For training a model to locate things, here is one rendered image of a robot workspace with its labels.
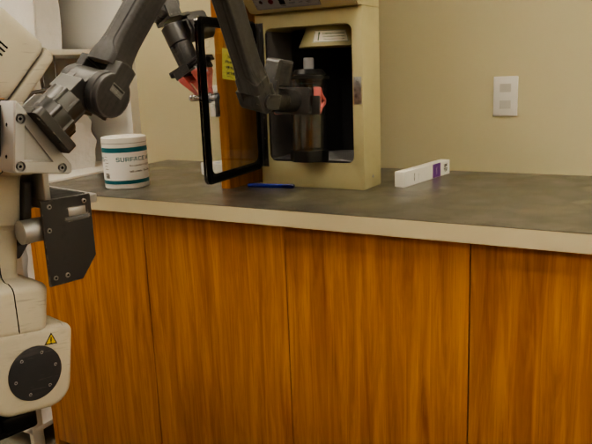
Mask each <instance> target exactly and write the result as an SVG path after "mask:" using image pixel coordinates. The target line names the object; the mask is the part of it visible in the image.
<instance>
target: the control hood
mask: <svg viewBox="0 0 592 444"><path fill-rule="evenodd" d="M243 2H244V4H245V5H246V7H247V9H248V12H249V13H250V14H264V13H273V12H284V11H303V10H313V9H322V8H333V7H343V6H353V5H360V4H361V0H320V2H321V4H319V5H309V6H301V7H291V8H281V9H271V10H261V11H258V10H257V9H256V7H255V4H254V3H253V1H252V0H243Z"/></svg>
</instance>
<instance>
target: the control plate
mask: <svg viewBox="0 0 592 444"><path fill-rule="evenodd" d="M252 1H253V3H254V4H255V7H256V9H257V10H258V11H261V10H271V9H281V8H291V7H301V6H309V5H319V4H321V2H320V0H291V1H289V0H284V1H285V4H280V3H279V1H278V0H272V1H273V4H269V3H268V0H252ZM259 1H262V2H263V4H259Z"/></svg>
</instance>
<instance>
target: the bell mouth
mask: <svg viewBox="0 0 592 444"><path fill-rule="evenodd" d="M351 46H352V29H351V27H350V25H333V26H310V27H307V28H306V31H305V32H304V35H303V37H302V40H301V43H300V46H299V48H348V47H351Z"/></svg>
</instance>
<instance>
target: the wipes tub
mask: <svg viewBox="0 0 592 444"><path fill-rule="evenodd" d="M100 144H101V153H102V162H103V170H104V179H105V185H106V188H107V189H137V188H142V187H145V186H148V185H149V184H150V182H149V180H150V179H149V167H148V157H147V145H146V136H145V135H144V134H122V135H112V136H104V137H101V138H100Z"/></svg>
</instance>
